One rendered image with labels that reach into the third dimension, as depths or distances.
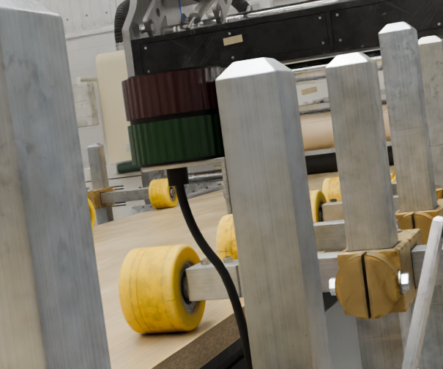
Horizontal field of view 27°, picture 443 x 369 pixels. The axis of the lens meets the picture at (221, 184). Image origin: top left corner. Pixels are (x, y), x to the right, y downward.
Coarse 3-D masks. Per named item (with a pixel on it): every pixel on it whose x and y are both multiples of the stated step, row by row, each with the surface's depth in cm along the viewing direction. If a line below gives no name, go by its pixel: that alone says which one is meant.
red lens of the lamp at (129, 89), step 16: (128, 80) 50; (144, 80) 49; (160, 80) 49; (176, 80) 49; (192, 80) 49; (208, 80) 49; (128, 96) 50; (144, 96) 49; (160, 96) 49; (176, 96) 49; (192, 96) 49; (208, 96) 49; (128, 112) 51; (144, 112) 49; (160, 112) 49; (176, 112) 49
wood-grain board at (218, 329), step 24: (216, 192) 290; (144, 216) 230; (168, 216) 220; (216, 216) 202; (96, 240) 183; (120, 240) 177; (144, 240) 171; (168, 240) 165; (192, 240) 160; (120, 264) 140; (120, 312) 99; (216, 312) 92; (120, 336) 86; (144, 336) 85; (168, 336) 83; (192, 336) 82; (216, 336) 86; (120, 360) 76; (144, 360) 75; (168, 360) 76; (192, 360) 80
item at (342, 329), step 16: (336, 304) 140; (336, 320) 139; (352, 320) 149; (336, 336) 138; (352, 336) 148; (224, 352) 95; (240, 352) 101; (336, 352) 137; (352, 352) 146; (208, 368) 91; (224, 368) 96; (240, 368) 99; (336, 368) 136; (352, 368) 145
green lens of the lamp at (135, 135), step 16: (128, 128) 51; (144, 128) 50; (160, 128) 49; (176, 128) 49; (192, 128) 49; (208, 128) 49; (144, 144) 50; (160, 144) 49; (176, 144) 49; (192, 144) 49; (208, 144) 49; (144, 160) 50; (160, 160) 49
